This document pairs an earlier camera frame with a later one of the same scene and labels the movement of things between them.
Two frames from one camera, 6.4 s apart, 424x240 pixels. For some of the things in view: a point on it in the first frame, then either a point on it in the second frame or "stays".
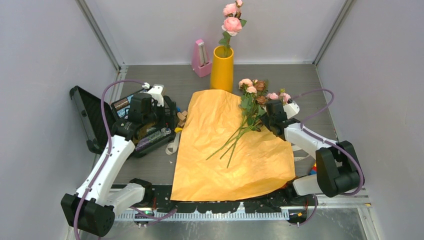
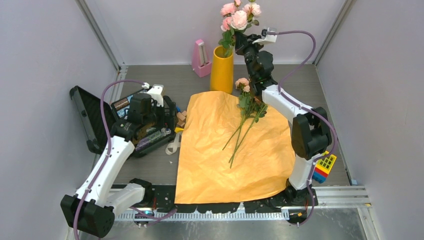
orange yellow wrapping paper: [219, 158] stays
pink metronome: [201, 62] stays
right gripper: [264, 119] → [243, 42]
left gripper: [172, 118] stays
